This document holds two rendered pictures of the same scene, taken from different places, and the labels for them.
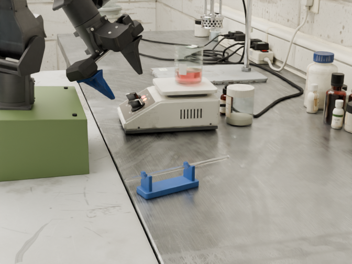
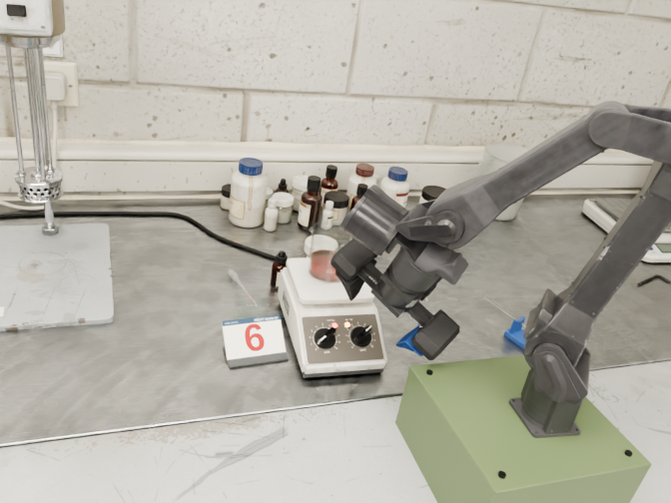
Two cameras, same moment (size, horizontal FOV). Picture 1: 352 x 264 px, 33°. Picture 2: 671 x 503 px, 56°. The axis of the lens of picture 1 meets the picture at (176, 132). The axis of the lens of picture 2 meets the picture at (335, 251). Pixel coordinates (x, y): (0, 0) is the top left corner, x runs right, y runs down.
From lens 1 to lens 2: 1.60 m
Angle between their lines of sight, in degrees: 88
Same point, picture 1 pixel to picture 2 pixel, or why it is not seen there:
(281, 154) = not seen: hidden behind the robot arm
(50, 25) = not seen: outside the picture
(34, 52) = not seen: hidden behind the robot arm
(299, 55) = (78, 173)
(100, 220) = (618, 392)
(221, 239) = (603, 328)
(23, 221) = (655, 446)
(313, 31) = (68, 132)
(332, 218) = (538, 275)
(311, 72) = (259, 188)
